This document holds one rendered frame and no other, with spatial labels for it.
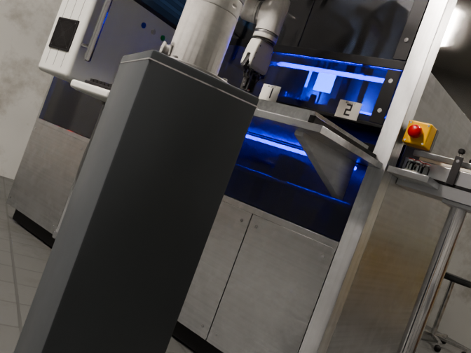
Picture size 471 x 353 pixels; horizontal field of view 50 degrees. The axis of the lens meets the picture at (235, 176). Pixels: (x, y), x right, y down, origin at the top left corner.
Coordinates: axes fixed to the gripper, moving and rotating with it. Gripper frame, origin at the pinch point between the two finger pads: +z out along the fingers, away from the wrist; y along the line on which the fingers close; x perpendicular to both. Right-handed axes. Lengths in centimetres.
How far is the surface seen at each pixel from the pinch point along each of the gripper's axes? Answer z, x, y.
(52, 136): 46, -135, -19
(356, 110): -3.3, 32.0, -18.4
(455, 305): 76, 4, -354
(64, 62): 13, -54, 35
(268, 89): -4.0, -6.3, -18.7
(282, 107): 8.0, 31.1, 18.9
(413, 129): 0, 54, -15
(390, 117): -3.4, 44.1, -18.5
